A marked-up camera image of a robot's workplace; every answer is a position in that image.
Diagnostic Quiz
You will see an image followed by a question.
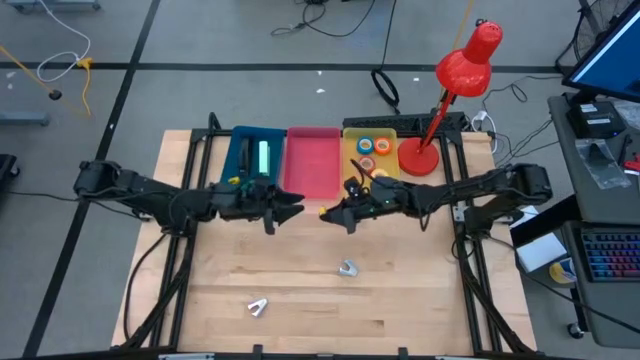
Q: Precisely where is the grey staple remover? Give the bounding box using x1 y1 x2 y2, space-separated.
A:
247 298 270 319

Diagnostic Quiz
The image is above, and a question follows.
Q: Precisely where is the pink plastic bin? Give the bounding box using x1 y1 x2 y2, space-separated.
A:
282 126 343 200

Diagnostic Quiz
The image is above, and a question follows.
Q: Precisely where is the mint green stapler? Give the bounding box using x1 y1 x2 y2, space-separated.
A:
257 139 272 177

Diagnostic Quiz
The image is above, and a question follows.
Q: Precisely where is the blue plastic bin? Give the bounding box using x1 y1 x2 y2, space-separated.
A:
219 124 287 199

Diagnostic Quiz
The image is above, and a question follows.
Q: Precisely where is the grey computer cart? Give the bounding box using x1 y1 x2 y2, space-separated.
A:
509 92 640 350

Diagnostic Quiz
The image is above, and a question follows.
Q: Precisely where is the coiled black cable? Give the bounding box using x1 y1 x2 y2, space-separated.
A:
370 67 401 115

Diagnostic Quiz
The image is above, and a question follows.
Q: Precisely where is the black caster block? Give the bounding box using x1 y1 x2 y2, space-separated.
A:
0 153 21 191

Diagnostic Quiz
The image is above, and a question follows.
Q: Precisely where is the long black cable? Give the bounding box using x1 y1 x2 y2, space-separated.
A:
271 0 377 39

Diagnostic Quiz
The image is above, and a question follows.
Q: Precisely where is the red desk lamp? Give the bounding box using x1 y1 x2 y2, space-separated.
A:
396 18 505 178

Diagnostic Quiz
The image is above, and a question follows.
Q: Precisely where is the yellow plug cable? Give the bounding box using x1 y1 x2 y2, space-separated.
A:
76 57 96 117

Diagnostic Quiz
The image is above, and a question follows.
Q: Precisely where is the white cardboard box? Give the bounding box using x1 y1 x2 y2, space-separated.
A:
514 232 569 274

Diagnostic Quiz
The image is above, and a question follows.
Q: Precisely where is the clear plastic bag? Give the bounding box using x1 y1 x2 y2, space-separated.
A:
573 138 633 191

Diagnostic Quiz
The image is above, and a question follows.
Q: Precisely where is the computer monitor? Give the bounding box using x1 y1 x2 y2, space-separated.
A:
562 0 640 104

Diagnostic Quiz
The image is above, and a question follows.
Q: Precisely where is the black mini computer box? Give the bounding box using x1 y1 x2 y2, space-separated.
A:
566 101 626 140

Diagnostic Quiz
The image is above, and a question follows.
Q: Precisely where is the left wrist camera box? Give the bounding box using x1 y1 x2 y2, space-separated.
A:
249 177 275 199

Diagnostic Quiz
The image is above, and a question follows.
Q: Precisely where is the yellow plastic bin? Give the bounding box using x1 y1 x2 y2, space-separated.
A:
341 127 401 201

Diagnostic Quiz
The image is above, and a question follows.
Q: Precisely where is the black keyboard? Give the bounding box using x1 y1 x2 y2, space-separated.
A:
342 112 466 137

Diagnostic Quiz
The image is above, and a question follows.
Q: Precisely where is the white cable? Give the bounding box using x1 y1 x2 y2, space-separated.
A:
37 0 93 84

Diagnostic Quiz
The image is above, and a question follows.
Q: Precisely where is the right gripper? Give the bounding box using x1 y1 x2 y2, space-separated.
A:
319 187 397 235

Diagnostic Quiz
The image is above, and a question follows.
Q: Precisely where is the rainbow backlit keyboard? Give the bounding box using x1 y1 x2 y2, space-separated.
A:
579 228 640 284

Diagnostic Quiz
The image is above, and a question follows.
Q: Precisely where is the yellow rope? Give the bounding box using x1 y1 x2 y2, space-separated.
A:
0 44 57 95

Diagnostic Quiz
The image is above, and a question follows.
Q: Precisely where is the grey metal base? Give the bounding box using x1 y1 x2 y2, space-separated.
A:
4 0 101 14
0 110 51 127

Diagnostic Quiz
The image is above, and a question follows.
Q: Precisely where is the black cage fan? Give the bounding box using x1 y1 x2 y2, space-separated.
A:
554 0 637 77

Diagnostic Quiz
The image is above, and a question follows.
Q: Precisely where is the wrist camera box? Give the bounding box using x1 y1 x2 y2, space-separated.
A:
249 177 275 199
343 175 364 199

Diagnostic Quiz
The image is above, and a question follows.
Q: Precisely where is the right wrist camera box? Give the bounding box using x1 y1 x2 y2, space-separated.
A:
343 175 364 199

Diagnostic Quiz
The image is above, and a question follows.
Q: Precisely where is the yellow hanging cord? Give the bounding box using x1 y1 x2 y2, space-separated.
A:
452 0 476 51

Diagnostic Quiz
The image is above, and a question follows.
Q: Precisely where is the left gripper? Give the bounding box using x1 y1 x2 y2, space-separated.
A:
219 182 305 235

